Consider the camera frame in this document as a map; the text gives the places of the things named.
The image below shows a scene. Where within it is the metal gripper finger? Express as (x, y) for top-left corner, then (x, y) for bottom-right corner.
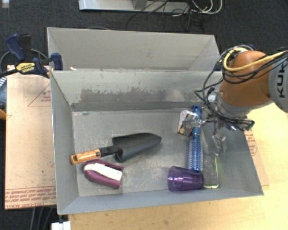
(212, 133), (228, 156)
(182, 115), (203, 137)

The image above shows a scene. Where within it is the blue hairbrush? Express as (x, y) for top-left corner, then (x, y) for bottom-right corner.
(187, 105), (204, 173)

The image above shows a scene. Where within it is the yellow-green sponge dark scrub side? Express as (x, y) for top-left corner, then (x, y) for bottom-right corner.
(203, 152), (220, 189)

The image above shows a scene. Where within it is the grey metal bin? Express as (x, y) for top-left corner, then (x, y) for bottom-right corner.
(47, 27), (264, 216)

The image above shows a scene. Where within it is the purple clear plastic cup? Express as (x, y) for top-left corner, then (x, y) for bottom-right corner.
(167, 165), (205, 192)

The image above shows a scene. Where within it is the purple and white stapler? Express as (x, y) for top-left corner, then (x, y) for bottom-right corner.
(83, 159), (125, 190)

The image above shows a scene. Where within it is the brown cardboard board red print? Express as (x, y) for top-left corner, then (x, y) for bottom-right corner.
(4, 65), (271, 210)

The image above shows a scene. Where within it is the black trowel orange handle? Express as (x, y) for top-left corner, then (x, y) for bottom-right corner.
(70, 132), (162, 166)

